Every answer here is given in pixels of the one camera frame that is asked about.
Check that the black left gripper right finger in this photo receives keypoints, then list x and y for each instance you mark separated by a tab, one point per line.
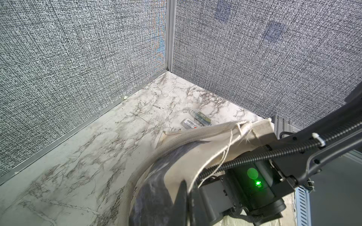
197	212

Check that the clear compass set case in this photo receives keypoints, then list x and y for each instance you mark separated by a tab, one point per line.
201	118

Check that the beige canvas tote bag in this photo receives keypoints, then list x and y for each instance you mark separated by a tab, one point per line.
182	156

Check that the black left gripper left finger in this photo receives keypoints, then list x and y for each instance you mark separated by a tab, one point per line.
156	208

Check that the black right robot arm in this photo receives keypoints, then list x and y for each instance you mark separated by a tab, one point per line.
252	186

